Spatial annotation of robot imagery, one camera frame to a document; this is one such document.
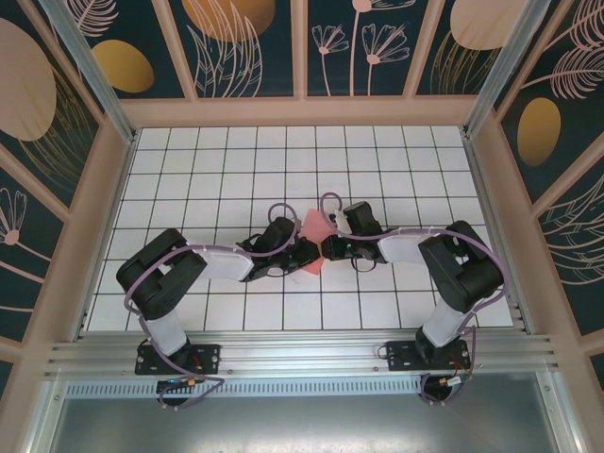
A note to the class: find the pink cloth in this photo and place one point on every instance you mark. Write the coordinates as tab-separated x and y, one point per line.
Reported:
313	226

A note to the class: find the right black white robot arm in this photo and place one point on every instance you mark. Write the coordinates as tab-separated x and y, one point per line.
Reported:
462	273

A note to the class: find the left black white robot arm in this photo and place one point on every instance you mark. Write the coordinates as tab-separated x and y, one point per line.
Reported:
156	283

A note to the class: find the grey metal sheet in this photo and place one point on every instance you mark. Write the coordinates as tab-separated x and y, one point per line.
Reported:
302	424

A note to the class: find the black circuit board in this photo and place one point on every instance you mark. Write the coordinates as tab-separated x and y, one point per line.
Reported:
170	386

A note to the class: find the dark panel with flower outlines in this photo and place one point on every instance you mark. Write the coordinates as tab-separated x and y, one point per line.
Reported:
358	47

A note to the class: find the dark floral side panel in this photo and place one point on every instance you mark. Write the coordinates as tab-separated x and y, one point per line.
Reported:
575	245
23	245
28	94
557	94

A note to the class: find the dark panel with orange circle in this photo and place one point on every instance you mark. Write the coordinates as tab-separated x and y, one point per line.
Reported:
226	47

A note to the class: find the dark panel with pale circle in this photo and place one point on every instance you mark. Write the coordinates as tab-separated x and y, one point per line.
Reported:
453	47

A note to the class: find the dark panel with gold oval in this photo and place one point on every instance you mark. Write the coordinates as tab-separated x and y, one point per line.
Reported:
141	47

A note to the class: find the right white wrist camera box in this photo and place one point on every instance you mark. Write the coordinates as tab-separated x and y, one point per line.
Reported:
339	218

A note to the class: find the aluminium mounting rail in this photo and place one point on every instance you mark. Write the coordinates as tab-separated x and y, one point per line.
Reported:
302	351

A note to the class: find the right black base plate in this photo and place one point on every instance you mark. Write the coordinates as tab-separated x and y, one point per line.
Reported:
401	356

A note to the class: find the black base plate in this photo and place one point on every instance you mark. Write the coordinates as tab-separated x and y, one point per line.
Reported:
401	356
207	358

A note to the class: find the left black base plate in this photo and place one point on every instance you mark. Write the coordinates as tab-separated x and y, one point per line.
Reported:
207	358

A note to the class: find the aluminium table edge rail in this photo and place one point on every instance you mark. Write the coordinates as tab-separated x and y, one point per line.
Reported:
482	189

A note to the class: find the right aluminium frame post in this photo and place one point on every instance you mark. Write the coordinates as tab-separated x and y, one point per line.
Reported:
500	66

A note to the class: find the aluminium frame post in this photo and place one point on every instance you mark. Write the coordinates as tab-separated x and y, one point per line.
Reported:
500	66
94	75

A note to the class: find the left aluminium frame post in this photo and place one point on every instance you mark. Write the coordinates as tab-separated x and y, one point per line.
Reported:
94	75

